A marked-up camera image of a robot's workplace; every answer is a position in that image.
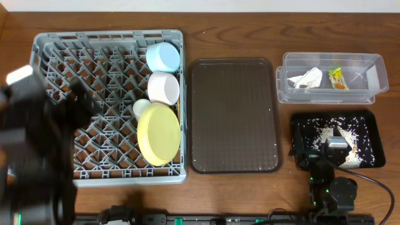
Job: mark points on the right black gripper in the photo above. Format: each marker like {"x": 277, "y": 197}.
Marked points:
{"x": 299, "y": 150}

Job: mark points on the rice and food scraps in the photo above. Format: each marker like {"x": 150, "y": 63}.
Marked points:
{"x": 315, "y": 131}

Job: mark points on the white tissue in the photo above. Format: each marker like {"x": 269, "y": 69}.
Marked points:
{"x": 311, "y": 79}

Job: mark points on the green yellow snack wrapper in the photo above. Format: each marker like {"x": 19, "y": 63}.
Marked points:
{"x": 337, "y": 79}

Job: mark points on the yellow plate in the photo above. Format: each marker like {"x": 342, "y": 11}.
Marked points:
{"x": 158, "y": 134}

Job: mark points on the pink bowl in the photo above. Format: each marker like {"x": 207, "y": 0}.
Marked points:
{"x": 163, "y": 88}

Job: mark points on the light blue bowl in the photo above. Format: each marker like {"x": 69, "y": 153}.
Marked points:
{"x": 163, "y": 57}

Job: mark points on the cream white cup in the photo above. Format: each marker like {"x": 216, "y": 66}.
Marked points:
{"x": 139, "y": 106}

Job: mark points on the wooden chopstick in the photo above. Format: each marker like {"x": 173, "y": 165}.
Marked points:
{"x": 178, "y": 108}

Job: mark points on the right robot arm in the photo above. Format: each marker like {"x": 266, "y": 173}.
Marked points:
{"x": 332, "y": 197}

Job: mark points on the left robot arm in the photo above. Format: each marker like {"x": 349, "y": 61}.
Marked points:
{"x": 37, "y": 138}

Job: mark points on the black waste tray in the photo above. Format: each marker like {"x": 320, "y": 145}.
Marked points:
{"x": 372, "y": 127}

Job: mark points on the grey dishwasher rack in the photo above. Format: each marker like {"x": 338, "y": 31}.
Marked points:
{"x": 112, "y": 66}

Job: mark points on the clear plastic bin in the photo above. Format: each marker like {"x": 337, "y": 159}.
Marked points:
{"x": 365, "y": 75}

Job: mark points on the dark brown serving tray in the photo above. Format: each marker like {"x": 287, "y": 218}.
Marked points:
{"x": 233, "y": 117}

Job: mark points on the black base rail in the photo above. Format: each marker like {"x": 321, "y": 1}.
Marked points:
{"x": 162, "y": 219}

